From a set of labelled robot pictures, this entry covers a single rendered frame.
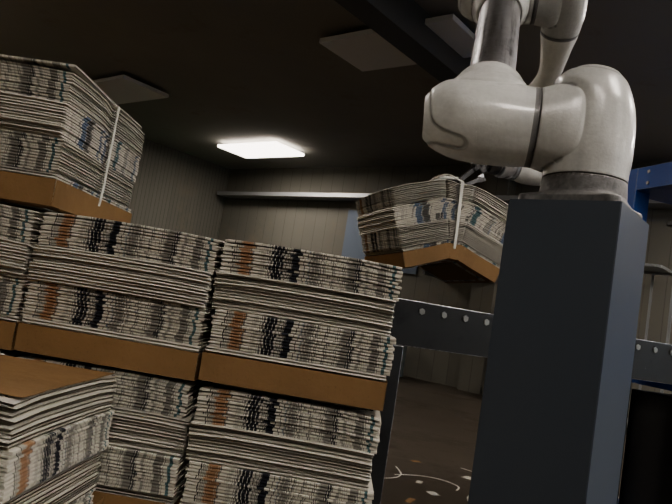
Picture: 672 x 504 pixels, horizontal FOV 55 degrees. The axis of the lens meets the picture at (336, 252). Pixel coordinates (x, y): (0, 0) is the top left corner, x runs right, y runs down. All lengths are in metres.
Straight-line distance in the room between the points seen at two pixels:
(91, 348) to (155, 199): 9.71
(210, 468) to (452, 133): 0.73
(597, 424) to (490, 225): 0.88
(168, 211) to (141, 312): 9.87
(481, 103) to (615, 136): 0.24
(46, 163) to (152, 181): 9.59
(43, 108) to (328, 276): 0.53
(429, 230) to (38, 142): 1.06
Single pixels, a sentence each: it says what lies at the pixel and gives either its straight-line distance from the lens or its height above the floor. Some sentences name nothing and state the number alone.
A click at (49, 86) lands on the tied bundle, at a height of 1.03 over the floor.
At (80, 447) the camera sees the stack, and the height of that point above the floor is 0.51.
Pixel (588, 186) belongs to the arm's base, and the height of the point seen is 1.03.
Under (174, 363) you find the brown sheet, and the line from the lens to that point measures 1.02.
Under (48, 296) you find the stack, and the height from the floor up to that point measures 0.70.
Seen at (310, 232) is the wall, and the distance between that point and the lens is 10.06.
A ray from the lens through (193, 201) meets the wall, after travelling 11.20.
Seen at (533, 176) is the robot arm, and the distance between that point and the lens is 2.12.
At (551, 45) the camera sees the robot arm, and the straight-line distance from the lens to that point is 1.88.
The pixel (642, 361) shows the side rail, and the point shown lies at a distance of 2.12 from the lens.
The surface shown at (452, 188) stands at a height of 1.13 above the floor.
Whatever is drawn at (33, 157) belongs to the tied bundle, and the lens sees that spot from 1.14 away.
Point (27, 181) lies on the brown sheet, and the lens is 1.13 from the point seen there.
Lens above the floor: 0.75
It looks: 5 degrees up
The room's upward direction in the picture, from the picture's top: 9 degrees clockwise
